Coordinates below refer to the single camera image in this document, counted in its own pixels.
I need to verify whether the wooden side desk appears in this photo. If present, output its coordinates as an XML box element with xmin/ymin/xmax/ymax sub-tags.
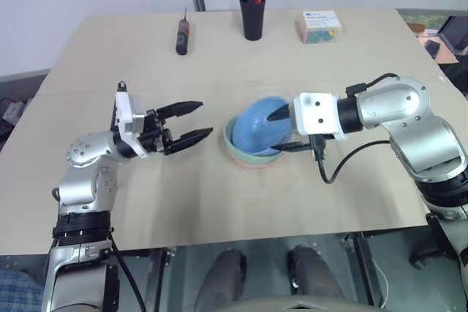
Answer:
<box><xmin>415</xmin><ymin>29</ymin><xmax>461</xmax><ymax>65</ymax></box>

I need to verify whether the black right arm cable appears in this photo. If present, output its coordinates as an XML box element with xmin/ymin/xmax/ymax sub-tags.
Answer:
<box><xmin>312</xmin><ymin>135</ymin><xmax>393</xmax><ymax>185</ymax></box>

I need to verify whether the green bowl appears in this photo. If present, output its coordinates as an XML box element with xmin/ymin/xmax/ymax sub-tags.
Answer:
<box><xmin>223</xmin><ymin>115</ymin><xmax>283</xmax><ymax>165</ymax></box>

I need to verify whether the dark rounded robot leg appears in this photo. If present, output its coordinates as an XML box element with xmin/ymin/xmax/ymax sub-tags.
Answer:
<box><xmin>286</xmin><ymin>245</ymin><xmax>345</xmax><ymax>301</ymax></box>
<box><xmin>192</xmin><ymin>248</ymin><xmax>247</xmax><ymax>312</ymax></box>

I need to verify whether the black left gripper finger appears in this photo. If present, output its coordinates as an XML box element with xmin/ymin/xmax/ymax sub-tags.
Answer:
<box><xmin>155</xmin><ymin>100</ymin><xmax>204</xmax><ymax>123</ymax></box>
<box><xmin>164</xmin><ymin>127</ymin><xmax>214</xmax><ymax>156</ymax></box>

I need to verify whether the blue bowl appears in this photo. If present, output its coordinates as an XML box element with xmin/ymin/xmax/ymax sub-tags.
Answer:
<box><xmin>232</xmin><ymin>95</ymin><xmax>295</xmax><ymax>153</ymax></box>

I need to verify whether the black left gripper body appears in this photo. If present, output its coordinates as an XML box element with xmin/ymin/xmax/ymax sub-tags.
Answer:
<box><xmin>137</xmin><ymin>108</ymin><xmax>175</xmax><ymax>156</ymax></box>

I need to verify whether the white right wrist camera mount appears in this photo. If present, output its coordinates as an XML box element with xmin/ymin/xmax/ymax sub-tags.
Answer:
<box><xmin>292</xmin><ymin>91</ymin><xmax>348</xmax><ymax>142</ymax></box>

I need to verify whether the grey robot torso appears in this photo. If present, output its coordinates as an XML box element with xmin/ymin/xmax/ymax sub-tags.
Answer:
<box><xmin>222</xmin><ymin>294</ymin><xmax>389</xmax><ymax>312</ymax></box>

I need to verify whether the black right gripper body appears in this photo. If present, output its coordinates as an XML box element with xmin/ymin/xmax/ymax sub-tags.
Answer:
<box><xmin>289</xmin><ymin>132</ymin><xmax>316</xmax><ymax>147</ymax></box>

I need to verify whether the blue plaid cloth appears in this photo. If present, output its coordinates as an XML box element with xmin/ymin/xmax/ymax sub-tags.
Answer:
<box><xmin>0</xmin><ymin>267</ymin><xmax>45</xmax><ymax>312</ymax></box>

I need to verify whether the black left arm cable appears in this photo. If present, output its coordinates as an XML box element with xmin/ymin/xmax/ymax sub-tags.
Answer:
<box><xmin>107</xmin><ymin>229</ymin><xmax>148</xmax><ymax>312</ymax></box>

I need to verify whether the black pen cup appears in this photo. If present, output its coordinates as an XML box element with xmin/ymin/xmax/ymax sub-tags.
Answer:
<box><xmin>238</xmin><ymin>0</ymin><xmax>268</xmax><ymax>42</ymax></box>

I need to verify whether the black phone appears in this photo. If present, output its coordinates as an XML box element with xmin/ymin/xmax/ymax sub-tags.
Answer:
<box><xmin>423</xmin><ymin>39</ymin><xmax>442</xmax><ymax>60</ymax></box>

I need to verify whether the pink bowl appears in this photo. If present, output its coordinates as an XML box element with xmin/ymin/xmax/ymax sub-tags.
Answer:
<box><xmin>230</xmin><ymin>150</ymin><xmax>285</xmax><ymax>172</ymax></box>

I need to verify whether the dark monitor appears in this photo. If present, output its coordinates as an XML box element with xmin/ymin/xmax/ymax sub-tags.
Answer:
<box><xmin>437</xmin><ymin>15</ymin><xmax>468</xmax><ymax>50</ymax></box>

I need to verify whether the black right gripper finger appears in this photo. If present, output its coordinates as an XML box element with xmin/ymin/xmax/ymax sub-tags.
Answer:
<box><xmin>266</xmin><ymin>103</ymin><xmax>295</xmax><ymax>123</ymax></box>
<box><xmin>271</xmin><ymin>141</ymin><xmax>312</xmax><ymax>153</ymax></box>

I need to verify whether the thin white cable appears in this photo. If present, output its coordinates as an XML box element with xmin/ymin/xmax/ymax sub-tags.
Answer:
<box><xmin>374</xmin><ymin>262</ymin><xmax>390</xmax><ymax>308</ymax></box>

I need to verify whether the black and red screwdriver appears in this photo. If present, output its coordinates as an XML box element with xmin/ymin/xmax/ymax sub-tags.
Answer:
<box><xmin>175</xmin><ymin>7</ymin><xmax>192</xmax><ymax>56</ymax></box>

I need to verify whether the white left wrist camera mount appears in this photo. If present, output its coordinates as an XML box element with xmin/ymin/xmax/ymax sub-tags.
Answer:
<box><xmin>110</xmin><ymin>89</ymin><xmax>151</xmax><ymax>160</ymax></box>

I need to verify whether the grey clutter box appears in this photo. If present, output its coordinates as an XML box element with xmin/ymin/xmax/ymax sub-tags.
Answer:
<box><xmin>0</xmin><ymin>96</ymin><xmax>31</xmax><ymax>123</ymax></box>

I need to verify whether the clear box of coloured pins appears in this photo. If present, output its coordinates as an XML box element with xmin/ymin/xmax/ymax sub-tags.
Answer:
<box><xmin>295</xmin><ymin>9</ymin><xmax>344</xmax><ymax>45</ymax></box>

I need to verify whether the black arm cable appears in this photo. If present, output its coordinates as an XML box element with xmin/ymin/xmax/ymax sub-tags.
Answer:
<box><xmin>107</xmin><ymin>229</ymin><xmax>148</xmax><ymax>312</ymax></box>
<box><xmin>312</xmin><ymin>135</ymin><xmax>393</xmax><ymax>185</ymax></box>

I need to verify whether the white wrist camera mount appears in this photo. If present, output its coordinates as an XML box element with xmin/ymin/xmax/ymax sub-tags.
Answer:
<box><xmin>292</xmin><ymin>91</ymin><xmax>348</xmax><ymax>142</ymax></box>
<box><xmin>110</xmin><ymin>89</ymin><xmax>151</xmax><ymax>160</ymax></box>

